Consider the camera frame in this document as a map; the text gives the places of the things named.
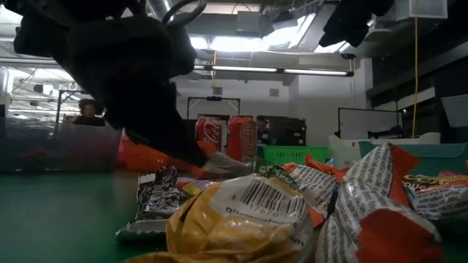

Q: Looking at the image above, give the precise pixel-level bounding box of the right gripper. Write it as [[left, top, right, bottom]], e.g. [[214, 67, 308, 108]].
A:
[[320, 0, 395, 47]]

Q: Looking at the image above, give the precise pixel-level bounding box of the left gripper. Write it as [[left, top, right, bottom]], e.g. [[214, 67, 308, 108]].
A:
[[3, 0, 209, 167]]

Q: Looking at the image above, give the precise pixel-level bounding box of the orange wrapper with striped back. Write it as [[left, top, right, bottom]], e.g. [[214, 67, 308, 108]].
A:
[[175, 151, 253, 180]]

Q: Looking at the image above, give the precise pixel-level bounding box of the Hershey's chocolate bar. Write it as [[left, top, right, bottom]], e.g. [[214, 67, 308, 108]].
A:
[[116, 164, 187, 242]]

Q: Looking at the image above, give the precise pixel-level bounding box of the pile of candy packets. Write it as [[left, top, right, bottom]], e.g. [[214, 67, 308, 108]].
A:
[[0, 169, 468, 263]]

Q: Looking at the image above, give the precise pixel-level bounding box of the silver and red candy wrapper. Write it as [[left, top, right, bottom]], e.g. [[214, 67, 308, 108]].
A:
[[314, 180, 445, 263]]

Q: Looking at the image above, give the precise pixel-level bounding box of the orange plastic basket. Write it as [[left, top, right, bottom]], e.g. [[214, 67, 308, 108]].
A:
[[116, 135, 217, 172]]

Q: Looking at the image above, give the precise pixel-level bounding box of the Coca-Cola can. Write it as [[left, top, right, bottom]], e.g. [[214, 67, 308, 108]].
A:
[[195, 116, 224, 150]]

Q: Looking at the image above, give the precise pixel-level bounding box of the purple yellow Sour Patch pack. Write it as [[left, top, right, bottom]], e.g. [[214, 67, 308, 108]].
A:
[[175, 178, 220, 198]]

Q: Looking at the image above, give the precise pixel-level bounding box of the orange-red soda can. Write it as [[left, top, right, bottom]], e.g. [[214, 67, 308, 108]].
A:
[[226, 115, 257, 164]]

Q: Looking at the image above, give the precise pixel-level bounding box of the long ceiling light strip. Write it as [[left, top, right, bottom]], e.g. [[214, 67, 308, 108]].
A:
[[193, 64, 355, 77]]

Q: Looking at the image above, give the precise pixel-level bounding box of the person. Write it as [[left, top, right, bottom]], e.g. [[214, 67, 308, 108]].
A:
[[255, 116, 272, 144], [74, 98, 107, 127]]

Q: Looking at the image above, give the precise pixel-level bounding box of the yellow wrapper with barcode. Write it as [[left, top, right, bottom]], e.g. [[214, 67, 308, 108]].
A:
[[124, 174, 317, 263]]

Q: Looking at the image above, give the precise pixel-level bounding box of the green plastic basket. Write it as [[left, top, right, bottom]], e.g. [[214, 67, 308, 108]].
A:
[[257, 145, 329, 166]]

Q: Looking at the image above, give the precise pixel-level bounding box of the orange Reese's wrapper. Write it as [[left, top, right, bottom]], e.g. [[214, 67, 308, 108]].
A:
[[343, 142, 421, 209], [305, 154, 350, 183]]

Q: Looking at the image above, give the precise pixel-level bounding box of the white wrapper with green print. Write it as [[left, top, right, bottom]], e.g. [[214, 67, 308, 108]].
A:
[[254, 156, 339, 220]]

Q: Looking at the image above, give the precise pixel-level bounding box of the smoky clear plastic bin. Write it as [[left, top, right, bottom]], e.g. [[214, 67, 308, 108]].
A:
[[0, 118, 59, 172]]

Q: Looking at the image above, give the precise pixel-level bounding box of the teal plastic bin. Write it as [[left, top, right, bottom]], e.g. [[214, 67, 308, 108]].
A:
[[357, 141, 468, 175]]

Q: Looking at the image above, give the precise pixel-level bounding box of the black metal frame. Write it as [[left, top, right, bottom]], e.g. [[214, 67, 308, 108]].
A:
[[54, 90, 87, 129], [187, 96, 241, 120]]

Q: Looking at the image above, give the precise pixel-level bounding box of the black frame with white board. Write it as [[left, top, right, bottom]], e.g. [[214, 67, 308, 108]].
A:
[[336, 107, 404, 140]]

